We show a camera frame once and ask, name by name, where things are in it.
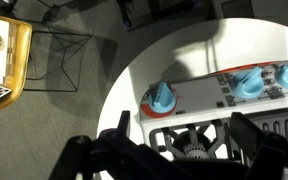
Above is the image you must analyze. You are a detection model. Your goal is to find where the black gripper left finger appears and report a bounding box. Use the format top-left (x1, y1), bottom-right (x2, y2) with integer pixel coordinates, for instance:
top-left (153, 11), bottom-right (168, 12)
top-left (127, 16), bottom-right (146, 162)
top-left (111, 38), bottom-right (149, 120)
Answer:
top-left (116, 109), bottom-right (132, 139)

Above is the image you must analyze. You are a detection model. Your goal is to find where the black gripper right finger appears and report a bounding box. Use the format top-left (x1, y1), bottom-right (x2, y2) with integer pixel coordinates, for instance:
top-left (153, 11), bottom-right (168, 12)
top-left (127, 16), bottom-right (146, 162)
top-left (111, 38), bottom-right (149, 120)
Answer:
top-left (228, 111), bottom-right (269, 160)

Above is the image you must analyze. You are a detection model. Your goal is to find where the grey ribbed toy grill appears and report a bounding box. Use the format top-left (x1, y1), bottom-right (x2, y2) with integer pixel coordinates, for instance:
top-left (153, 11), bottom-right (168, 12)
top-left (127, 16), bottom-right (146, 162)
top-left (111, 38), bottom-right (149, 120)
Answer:
top-left (250, 108), bottom-right (288, 148)

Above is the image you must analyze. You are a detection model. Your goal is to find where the grey toy burner grate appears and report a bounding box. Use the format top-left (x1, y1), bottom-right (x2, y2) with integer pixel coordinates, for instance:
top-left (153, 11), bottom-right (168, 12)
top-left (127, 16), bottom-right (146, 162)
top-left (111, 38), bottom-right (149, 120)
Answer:
top-left (148, 118), bottom-right (234, 162)

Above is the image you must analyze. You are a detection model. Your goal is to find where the white toy kitchen stove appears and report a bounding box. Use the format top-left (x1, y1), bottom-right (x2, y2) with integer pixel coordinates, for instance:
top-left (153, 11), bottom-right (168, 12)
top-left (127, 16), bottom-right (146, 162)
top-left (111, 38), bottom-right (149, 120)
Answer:
top-left (138, 58), bottom-right (288, 168)

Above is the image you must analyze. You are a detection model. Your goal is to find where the wooden toy tray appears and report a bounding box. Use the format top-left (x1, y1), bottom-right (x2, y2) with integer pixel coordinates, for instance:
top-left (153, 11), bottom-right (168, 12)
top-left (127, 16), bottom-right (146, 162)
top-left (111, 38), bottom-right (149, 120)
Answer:
top-left (0, 11), bottom-right (34, 116)

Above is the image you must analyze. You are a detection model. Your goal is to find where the blue knob with orange ring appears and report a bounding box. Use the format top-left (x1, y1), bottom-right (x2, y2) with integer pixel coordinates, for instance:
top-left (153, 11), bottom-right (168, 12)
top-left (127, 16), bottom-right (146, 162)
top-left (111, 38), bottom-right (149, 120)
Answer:
top-left (140, 81), bottom-right (179, 120)

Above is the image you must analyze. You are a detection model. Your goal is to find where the black wire frame stand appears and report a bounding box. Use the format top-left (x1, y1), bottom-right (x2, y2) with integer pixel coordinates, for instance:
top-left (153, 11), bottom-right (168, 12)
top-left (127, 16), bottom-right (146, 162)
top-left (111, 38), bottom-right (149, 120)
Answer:
top-left (23, 29), bottom-right (92, 93)

